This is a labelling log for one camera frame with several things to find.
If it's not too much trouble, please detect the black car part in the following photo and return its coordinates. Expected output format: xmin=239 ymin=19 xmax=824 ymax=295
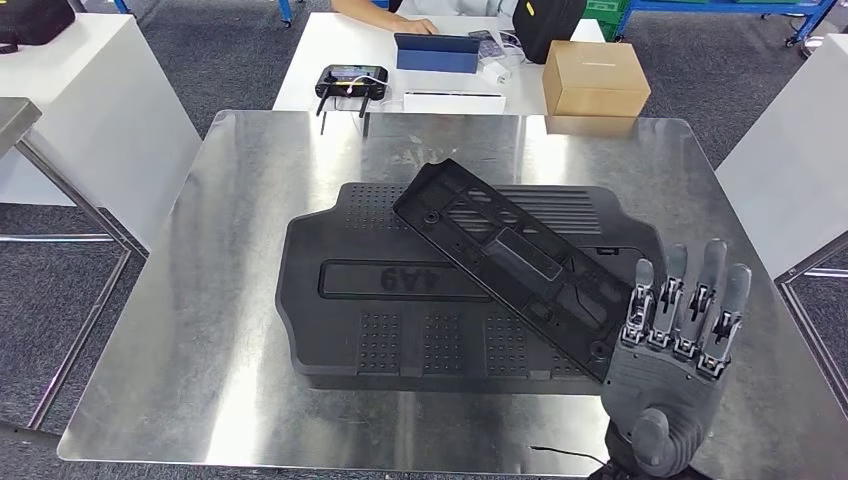
xmin=392 ymin=157 xmax=637 ymax=384

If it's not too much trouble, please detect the white board panel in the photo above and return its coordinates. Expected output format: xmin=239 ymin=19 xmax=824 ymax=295
xmin=0 ymin=13 xmax=202 ymax=252
xmin=715 ymin=33 xmax=848 ymax=280

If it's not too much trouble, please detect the blue metal shelf rack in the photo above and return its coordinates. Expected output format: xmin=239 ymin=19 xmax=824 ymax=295
xmin=612 ymin=0 xmax=839 ymax=49

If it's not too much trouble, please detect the smartphone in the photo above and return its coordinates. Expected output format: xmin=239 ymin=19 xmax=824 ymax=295
xmin=468 ymin=28 xmax=506 ymax=61

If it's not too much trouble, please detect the steel workbench table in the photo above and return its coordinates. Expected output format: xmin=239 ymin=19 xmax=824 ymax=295
xmin=56 ymin=109 xmax=848 ymax=480

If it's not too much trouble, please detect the black remote controller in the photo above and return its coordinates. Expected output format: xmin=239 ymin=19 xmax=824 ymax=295
xmin=314 ymin=64 xmax=390 ymax=119

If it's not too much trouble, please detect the black bag with yellow tag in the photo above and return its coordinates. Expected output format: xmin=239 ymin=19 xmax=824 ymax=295
xmin=511 ymin=0 xmax=589 ymax=66

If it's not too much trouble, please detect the large black molded panel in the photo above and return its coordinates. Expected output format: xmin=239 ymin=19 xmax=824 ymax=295
xmin=274 ymin=182 xmax=666 ymax=397

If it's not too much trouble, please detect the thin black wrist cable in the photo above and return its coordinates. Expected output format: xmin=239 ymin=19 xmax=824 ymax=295
xmin=529 ymin=445 xmax=609 ymax=466

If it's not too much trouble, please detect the white charger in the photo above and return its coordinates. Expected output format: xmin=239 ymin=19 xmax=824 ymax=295
xmin=480 ymin=59 xmax=513 ymax=86

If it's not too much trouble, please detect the brown cardboard box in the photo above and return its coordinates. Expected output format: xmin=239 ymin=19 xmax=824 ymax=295
xmin=541 ymin=39 xmax=653 ymax=119

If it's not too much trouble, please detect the blue tablet case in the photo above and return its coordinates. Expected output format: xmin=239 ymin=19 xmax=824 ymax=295
xmin=394 ymin=33 xmax=481 ymax=74

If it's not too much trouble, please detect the green plastic crate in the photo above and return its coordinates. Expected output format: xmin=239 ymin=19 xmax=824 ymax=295
xmin=582 ymin=0 xmax=631 ymax=42

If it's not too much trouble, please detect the white desk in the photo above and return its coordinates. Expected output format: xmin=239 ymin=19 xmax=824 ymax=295
xmin=272 ymin=11 xmax=607 ymax=117

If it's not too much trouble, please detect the person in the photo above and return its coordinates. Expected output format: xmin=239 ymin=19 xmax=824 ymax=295
xmin=329 ymin=0 xmax=521 ymax=36

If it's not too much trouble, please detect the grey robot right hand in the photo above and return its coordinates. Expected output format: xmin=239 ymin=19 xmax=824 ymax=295
xmin=599 ymin=238 xmax=753 ymax=478

